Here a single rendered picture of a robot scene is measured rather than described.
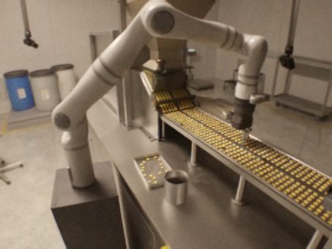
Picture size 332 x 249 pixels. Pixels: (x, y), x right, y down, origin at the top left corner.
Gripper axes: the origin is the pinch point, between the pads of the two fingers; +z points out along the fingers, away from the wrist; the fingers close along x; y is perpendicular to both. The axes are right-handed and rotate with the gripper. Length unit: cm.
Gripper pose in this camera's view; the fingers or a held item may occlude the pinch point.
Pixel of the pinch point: (244, 144)
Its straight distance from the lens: 84.4
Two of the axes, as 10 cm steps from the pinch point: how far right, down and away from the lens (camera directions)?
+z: 0.0, 9.1, 4.2
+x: -8.7, 2.1, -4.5
